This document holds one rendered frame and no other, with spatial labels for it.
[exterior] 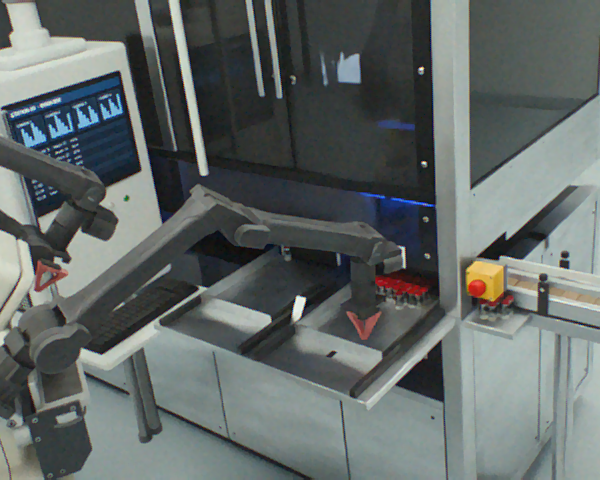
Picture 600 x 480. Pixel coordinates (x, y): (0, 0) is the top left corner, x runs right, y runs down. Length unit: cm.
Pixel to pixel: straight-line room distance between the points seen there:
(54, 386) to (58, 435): 10
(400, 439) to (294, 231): 98
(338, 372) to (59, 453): 62
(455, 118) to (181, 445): 184
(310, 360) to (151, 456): 136
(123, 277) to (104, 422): 200
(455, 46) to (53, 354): 102
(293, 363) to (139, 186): 85
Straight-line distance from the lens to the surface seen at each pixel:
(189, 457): 302
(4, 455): 170
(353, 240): 162
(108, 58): 229
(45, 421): 159
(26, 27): 220
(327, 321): 197
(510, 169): 205
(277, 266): 228
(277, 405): 259
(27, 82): 212
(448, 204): 182
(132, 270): 135
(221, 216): 136
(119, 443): 318
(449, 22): 170
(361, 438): 241
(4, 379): 139
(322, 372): 178
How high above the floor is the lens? 190
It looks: 24 degrees down
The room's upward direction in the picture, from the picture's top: 7 degrees counter-clockwise
